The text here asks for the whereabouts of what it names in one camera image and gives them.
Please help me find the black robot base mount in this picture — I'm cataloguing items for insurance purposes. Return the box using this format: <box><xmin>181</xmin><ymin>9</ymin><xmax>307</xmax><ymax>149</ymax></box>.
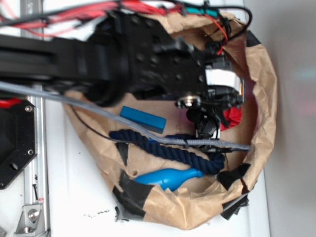
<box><xmin>0</xmin><ymin>99</ymin><xmax>37</xmax><ymax>190</ymax></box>

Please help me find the thin black cable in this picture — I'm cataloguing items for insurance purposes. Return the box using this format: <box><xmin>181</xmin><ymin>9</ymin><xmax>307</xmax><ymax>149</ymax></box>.
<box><xmin>69</xmin><ymin>104</ymin><xmax>119</xmax><ymax>142</ymax></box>

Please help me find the grey braided cable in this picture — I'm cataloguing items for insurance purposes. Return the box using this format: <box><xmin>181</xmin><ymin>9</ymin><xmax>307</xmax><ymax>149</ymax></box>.
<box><xmin>0</xmin><ymin>80</ymin><xmax>252</xmax><ymax>152</ymax></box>

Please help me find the dark blue thick rope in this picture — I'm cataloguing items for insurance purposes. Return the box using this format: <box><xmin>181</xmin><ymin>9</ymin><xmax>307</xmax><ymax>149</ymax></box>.
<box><xmin>109</xmin><ymin>129</ymin><xmax>226</xmax><ymax>176</ymax></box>

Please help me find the metal corner bracket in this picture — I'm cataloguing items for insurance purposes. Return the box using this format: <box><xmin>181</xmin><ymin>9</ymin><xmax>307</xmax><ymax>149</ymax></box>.
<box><xmin>14</xmin><ymin>204</ymin><xmax>42</xmax><ymax>237</ymax></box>

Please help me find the red paper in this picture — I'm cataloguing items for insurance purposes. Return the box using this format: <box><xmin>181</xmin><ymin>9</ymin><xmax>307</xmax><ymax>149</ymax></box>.
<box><xmin>220</xmin><ymin>107</ymin><xmax>242</xmax><ymax>131</ymax></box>

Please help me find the blue plastic bowling pin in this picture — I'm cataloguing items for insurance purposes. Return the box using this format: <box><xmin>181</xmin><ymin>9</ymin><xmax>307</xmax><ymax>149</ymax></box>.
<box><xmin>134</xmin><ymin>168</ymin><xmax>203</xmax><ymax>191</ymax></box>

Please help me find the blue rectangular block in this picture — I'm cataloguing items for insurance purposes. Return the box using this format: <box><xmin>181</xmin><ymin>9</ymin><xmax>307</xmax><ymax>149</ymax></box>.
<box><xmin>120</xmin><ymin>106</ymin><xmax>166</xmax><ymax>134</ymax></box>

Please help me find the red wire bundle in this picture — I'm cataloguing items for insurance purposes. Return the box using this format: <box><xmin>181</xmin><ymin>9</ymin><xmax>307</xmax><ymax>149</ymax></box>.
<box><xmin>0</xmin><ymin>0</ymin><xmax>229</xmax><ymax>52</ymax></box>

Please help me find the brown paper bag bin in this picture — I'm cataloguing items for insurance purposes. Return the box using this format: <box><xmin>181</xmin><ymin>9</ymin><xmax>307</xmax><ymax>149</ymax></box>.
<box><xmin>63</xmin><ymin>9</ymin><xmax>278</xmax><ymax>231</ymax></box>

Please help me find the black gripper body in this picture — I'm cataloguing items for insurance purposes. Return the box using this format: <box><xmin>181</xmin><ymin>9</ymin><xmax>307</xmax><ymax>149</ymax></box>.
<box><xmin>176</xmin><ymin>41</ymin><xmax>245</xmax><ymax>139</ymax></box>

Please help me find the aluminium extrusion rail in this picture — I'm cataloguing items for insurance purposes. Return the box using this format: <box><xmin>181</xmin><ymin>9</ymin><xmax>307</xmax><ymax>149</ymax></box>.
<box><xmin>18</xmin><ymin>0</ymin><xmax>51</xmax><ymax>237</ymax></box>

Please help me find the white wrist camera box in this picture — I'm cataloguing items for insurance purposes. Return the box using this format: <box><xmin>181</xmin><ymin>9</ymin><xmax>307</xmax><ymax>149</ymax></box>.
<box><xmin>205</xmin><ymin>69</ymin><xmax>244</xmax><ymax>95</ymax></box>

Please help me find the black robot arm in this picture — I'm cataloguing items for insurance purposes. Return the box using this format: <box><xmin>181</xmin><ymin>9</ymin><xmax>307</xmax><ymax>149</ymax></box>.
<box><xmin>0</xmin><ymin>12</ymin><xmax>244</xmax><ymax>138</ymax></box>

